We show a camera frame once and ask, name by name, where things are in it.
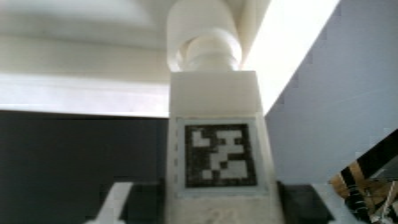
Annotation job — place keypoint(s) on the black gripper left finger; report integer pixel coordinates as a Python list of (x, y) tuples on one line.
[(131, 204)]

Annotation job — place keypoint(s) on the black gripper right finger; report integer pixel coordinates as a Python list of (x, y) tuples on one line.
[(304, 206)]

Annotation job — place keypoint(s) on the white table leg with tag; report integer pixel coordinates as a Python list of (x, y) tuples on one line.
[(220, 177)]

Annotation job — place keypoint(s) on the white square tabletop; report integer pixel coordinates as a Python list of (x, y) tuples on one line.
[(146, 57)]

